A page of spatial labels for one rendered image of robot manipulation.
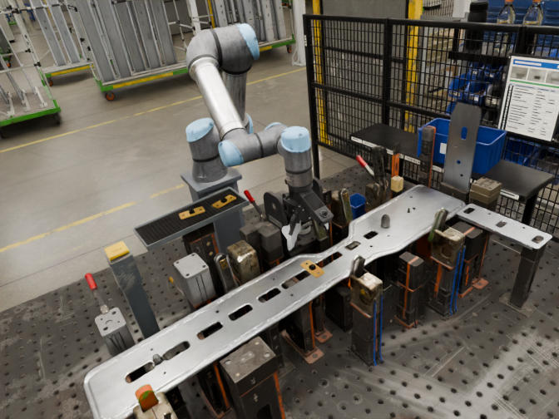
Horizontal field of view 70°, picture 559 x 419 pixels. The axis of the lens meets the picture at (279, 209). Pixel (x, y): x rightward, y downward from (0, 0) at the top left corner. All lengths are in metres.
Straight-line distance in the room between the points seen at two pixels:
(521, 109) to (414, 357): 1.03
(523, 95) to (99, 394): 1.72
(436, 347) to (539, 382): 0.30
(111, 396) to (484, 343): 1.15
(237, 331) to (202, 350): 0.11
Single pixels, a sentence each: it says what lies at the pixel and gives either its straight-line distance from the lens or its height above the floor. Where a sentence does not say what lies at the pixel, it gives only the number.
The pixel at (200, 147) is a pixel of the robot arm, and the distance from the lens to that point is 1.64.
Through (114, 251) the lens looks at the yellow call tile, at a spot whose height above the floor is 1.16.
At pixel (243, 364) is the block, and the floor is 1.03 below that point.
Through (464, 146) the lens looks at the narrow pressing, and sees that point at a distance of 1.67.
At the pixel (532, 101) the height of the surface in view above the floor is 1.29.
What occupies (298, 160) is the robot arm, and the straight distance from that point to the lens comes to 1.07.
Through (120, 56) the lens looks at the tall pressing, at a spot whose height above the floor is 0.65.
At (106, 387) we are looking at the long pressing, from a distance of 1.18.
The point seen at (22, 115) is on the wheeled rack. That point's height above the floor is 0.27.
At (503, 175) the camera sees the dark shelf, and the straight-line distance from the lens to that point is 1.81.
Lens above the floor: 1.86
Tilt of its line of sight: 32 degrees down
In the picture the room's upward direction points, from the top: 8 degrees counter-clockwise
